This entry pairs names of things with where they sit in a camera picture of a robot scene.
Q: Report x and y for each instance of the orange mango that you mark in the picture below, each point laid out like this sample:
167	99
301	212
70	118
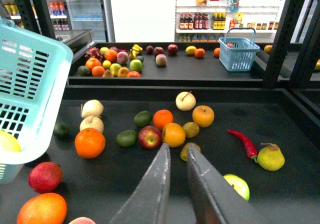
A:
46	208

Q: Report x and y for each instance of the green apple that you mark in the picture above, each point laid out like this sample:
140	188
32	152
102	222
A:
239	185

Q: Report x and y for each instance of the green avocado rear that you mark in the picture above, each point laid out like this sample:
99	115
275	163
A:
143	118

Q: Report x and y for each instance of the red pomegranate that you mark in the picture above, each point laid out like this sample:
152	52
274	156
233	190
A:
45	177

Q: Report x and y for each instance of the golden round pear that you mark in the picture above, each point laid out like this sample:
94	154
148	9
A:
203	116

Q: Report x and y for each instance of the far white retail shelf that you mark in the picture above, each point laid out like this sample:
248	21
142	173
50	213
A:
209	20

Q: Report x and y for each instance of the brown kiwi rear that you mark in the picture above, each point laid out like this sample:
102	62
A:
191	129

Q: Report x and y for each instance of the red apple centre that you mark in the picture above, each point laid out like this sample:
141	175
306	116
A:
150	137

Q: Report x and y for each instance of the brown kiwi front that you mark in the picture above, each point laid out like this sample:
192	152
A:
184	151

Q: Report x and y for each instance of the white pear with stem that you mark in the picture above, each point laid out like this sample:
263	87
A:
185	101

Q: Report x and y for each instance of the yellow pear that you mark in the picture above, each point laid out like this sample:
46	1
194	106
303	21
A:
270	157

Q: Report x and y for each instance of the pink peach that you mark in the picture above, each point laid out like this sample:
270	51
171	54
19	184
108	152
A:
82	220

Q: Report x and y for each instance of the yellow orange fruit centre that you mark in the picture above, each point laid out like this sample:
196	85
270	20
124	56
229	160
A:
173	135

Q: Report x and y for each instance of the dark green lime far left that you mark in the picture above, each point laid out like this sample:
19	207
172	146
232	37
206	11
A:
61	130

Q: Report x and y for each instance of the small tangerine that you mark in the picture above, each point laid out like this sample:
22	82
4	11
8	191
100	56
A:
162	117

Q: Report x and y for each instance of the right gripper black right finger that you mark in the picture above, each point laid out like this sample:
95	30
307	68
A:
214	200

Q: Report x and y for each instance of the red chili pepper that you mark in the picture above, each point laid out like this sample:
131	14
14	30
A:
248	145

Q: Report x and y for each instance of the light blue plastic basket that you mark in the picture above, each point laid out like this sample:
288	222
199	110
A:
33	74

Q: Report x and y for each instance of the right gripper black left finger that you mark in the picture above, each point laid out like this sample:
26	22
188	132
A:
148	204

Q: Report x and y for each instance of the green avocado front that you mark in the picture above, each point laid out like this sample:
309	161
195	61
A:
127	138

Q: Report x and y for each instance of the small blue basket far shelf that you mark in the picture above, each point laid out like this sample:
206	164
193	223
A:
237	54

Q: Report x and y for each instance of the large orange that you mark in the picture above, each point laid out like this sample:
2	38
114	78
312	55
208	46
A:
89	143

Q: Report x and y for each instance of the black shelf upright post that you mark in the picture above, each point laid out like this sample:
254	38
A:
287	24

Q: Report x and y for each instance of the green avocado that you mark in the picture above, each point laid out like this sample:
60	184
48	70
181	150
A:
143	118
127	138

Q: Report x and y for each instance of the brown kiwi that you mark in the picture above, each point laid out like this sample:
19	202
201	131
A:
191	129
184	151

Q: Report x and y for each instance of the yellow lemon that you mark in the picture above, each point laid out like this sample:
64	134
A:
8	143

